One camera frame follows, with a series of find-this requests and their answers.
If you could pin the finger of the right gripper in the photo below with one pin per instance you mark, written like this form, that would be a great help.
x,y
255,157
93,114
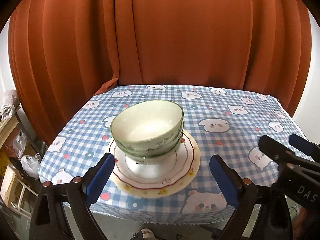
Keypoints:
x,y
307,147
281,154

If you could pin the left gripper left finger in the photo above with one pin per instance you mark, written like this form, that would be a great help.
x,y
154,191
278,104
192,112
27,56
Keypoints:
x,y
84,191

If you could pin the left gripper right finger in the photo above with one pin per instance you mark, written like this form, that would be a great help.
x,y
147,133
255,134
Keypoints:
x,y
239,194

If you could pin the green floral bowl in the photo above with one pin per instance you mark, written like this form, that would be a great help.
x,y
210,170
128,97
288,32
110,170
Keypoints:
x,y
147,121
153,148
145,165

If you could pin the pink plate with red rim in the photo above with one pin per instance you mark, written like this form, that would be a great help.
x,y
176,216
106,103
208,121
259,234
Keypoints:
x,y
155,164

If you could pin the white plastic bag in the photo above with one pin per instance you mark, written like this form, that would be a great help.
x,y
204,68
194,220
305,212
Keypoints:
x,y
30,165

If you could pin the cream plate with yellow flowers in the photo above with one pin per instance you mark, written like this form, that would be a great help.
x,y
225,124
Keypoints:
x,y
175,184

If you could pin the wooden shelf clutter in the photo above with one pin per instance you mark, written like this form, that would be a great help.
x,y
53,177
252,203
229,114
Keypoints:
x,y
18,190

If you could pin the orange curtain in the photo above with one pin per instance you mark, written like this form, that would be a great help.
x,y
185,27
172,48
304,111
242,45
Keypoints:
x,y
62,52

